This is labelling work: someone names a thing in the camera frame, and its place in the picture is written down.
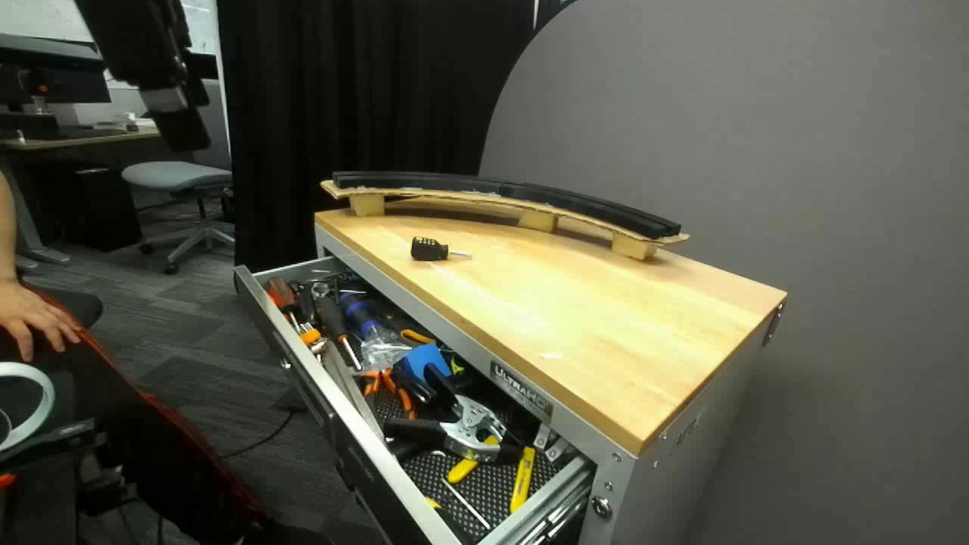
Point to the wooden office desk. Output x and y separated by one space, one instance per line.
80 144

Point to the long black foam strip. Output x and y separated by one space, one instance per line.
564 197

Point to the black computer monitor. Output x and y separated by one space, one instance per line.
48 71

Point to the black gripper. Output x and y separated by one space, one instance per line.
130 45

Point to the chrome locking pliers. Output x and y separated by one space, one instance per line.
470 426

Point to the gray office chair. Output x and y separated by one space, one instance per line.
178 176

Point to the gray rounded partition panel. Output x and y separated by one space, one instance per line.
759 131

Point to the round silver cabinet lock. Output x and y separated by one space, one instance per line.
599 505

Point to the black curtain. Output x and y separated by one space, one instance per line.
353 80

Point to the black perforated drawer liner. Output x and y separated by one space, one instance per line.
488 496

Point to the black under-desk pedestal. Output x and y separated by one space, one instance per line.
87 207

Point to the gray metal tool cabinet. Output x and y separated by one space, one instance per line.
684 474

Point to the gray metal cabinet drawer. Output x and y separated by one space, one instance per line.
335 402

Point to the curved wooden board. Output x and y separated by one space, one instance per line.
630 244

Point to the silver brand nameplate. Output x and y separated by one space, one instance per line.
519 388

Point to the person's bare forearm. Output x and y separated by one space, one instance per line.
7 232

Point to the small black object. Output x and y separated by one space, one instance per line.
427 248

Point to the person's bare hand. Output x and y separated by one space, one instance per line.
33 312

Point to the black pants with orange stripe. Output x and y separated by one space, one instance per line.
151 442

